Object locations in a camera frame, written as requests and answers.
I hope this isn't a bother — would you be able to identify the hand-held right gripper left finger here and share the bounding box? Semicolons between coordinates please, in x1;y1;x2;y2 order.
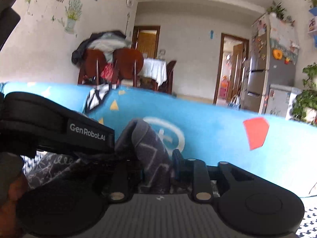
83;160;145;203

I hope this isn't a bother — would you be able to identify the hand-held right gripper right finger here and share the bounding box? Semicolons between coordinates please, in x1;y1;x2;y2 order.
172;149;255;203

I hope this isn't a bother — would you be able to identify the grey patterned fleece jacket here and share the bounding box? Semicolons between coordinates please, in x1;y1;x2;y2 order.
21;118;174;195

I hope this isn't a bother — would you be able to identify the person's left hand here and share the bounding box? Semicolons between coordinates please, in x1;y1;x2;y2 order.
0;177;29;237

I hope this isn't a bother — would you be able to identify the blue printed cushion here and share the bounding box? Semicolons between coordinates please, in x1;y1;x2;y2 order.
0;81;317;199

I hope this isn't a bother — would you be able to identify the red floral cloth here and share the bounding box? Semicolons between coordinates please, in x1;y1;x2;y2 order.
100;63;116;80

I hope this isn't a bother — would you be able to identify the dark wooden chair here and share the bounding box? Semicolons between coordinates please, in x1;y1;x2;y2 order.
158;60;177;94

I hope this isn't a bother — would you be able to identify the pink plastic drawer unit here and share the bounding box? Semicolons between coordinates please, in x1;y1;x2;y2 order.
220;76;229;97

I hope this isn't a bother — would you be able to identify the table with white tablecloth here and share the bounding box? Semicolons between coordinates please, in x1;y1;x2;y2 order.
137;58;167;88

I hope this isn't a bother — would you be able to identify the pile of coats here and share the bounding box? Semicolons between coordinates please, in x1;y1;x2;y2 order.
71;31;132;65

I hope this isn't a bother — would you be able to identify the silver refrigerator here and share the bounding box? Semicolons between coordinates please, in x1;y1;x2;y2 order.
239;12;298;116

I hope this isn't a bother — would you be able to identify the white chest freezer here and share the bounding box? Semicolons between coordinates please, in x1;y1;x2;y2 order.
264;84;301;119

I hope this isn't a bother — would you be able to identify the houndstooth sofa seat cover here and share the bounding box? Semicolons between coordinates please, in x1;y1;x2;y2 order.
20;152;317;238

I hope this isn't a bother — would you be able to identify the floral fridge cover cloth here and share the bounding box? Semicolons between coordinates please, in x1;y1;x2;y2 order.
269;17;300;65

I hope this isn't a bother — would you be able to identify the potted plant on fridge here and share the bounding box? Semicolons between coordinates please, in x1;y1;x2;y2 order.
266;1;295;26

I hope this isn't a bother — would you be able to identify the lavender pot wall sticker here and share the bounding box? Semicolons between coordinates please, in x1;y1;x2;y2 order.
64;0;83;35

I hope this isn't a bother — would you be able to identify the wooden door with frame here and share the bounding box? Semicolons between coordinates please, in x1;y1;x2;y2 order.
213;33;250;105
131;25;161;59

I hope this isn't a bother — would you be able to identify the blue wall shelf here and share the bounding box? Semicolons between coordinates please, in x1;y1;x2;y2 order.
307;5;317;41

